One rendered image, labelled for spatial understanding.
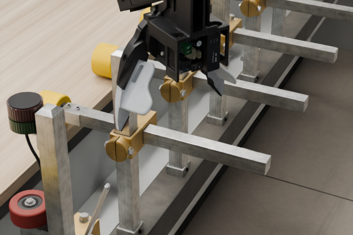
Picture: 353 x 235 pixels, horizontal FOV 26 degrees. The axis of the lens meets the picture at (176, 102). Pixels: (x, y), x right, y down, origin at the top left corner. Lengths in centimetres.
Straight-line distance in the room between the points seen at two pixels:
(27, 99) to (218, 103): 83
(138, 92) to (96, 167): 107
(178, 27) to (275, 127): 252
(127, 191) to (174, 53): 79
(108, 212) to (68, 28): 54
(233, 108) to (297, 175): 99
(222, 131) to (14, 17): 67
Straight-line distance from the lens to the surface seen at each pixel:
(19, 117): 127
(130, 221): 166
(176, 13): 84
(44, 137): 128
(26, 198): 150
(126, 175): 159
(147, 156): 207
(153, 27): 85
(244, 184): 300
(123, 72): 88
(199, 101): 231
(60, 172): 131
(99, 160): 194
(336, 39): 403
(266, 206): 290
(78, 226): 147
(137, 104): 87
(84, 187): 190
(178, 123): 178
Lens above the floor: 182
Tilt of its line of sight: 32 degrees down
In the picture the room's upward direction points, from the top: straight up
